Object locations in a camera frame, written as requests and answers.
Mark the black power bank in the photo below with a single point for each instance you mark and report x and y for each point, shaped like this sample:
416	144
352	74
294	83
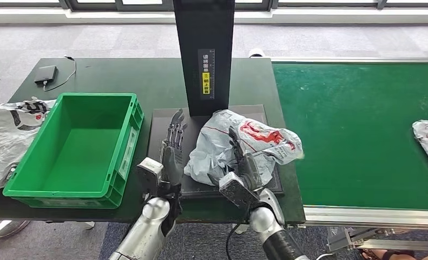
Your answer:
45	74

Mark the black inbound scanning machine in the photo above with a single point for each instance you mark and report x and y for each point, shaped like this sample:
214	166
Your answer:
204	36

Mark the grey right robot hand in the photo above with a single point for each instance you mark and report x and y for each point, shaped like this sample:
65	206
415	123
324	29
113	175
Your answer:
247	168

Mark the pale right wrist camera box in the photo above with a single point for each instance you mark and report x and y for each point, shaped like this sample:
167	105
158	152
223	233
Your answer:
235	192

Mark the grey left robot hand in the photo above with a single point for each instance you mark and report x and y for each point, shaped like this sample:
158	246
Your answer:
174	161

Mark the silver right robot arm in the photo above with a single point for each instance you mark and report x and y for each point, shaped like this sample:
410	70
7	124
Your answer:
271	222

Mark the person's foot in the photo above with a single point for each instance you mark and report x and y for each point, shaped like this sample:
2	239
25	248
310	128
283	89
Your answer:
375	256

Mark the chrome round base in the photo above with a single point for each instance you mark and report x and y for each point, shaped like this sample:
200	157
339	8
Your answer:
2	229

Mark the large grey parcel red print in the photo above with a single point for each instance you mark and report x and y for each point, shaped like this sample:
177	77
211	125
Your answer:
213	143

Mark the green belt conveyor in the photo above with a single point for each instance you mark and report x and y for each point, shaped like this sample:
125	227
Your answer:
342	125

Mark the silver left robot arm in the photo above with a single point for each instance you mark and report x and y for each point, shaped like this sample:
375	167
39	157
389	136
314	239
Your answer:
145	233

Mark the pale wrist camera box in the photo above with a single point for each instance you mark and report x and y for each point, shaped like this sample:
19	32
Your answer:
235	192
150	176

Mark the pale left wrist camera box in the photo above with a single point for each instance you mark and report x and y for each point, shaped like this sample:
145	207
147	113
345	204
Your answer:
150	176

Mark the aluminium conveyor support frame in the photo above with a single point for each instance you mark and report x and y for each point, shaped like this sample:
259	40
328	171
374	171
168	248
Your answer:
339	238

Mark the green plastic crate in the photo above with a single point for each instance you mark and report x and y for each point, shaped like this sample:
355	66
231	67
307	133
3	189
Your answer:
81	158

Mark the white table foot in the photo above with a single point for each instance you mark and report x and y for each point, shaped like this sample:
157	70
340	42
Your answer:
88	225
239	229

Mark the white parcel bag black print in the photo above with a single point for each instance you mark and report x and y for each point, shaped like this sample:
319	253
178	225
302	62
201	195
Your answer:
2	143

